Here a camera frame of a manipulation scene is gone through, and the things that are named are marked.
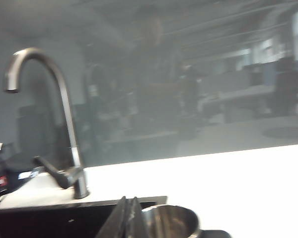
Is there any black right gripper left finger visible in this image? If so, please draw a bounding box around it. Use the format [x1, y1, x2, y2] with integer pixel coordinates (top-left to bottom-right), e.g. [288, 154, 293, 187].
[95, 196, 130, 238]

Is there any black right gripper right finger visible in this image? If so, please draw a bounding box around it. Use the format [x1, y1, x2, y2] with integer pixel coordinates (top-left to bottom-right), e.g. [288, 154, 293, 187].
[129, 197, 149, 238]

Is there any black steel-lined mug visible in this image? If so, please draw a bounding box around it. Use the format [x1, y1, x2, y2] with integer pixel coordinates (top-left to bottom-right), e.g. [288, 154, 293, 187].
[141, 204, 233, 238]

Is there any dark undermount sink basin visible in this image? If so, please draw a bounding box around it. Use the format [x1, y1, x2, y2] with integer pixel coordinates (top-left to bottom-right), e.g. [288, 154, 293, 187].
[0, 195, 168, 238]

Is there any brushed steel gooseneck faucet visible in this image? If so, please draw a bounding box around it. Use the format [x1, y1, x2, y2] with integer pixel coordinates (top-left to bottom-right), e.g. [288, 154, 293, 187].
[3, 47, 90, 200]

